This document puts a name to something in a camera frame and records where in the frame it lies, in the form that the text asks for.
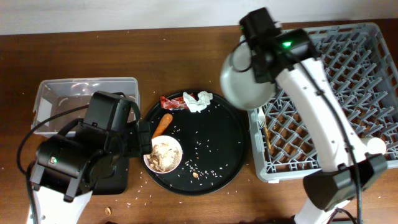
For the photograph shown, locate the grey plate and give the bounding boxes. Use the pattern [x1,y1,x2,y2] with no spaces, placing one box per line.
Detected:
[220,40,276,111]

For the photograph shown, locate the wooden chopstick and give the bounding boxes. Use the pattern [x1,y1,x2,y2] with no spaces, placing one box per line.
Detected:
[263,121,272,149]

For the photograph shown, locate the white paper cup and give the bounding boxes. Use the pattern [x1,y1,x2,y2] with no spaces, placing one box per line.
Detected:
[361,137,387,154]

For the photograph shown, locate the white plastic fork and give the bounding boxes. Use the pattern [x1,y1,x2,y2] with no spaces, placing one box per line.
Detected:
[257,107,266,128]

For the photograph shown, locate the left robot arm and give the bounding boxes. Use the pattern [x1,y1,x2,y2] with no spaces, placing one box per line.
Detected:
[21,91,152,223]

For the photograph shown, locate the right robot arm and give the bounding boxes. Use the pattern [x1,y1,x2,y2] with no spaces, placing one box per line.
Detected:
[239,8,387,223]

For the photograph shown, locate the grey dishwasher rack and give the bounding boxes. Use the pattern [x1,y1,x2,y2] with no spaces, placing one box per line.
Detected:
[248,23,397,182]

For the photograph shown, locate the pink bowl of food scraps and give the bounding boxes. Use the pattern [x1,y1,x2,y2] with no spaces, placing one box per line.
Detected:
[143,136,183,174]

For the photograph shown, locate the orange carrot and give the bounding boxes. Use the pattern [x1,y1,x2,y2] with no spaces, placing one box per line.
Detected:
[152,113,173,139]

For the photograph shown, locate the red snack wrapper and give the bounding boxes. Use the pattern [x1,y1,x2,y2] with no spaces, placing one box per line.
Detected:
[160,96,188,110]

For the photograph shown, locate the black plastic bin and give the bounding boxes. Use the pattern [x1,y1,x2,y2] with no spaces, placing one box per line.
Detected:
[93,157,129,195]

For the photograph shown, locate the crumpled white napkin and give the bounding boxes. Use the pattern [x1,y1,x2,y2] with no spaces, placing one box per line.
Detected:
[183,91,213,113]

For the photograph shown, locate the round black tray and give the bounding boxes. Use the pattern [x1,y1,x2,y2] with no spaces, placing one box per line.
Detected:
[145,94,249,196]

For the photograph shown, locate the nut shell on table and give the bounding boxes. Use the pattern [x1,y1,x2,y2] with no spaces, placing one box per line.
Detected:
[105,207,111,215]

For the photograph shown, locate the clear plastic bin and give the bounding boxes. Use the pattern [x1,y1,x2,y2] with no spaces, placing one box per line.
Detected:
[32,77,140,138]

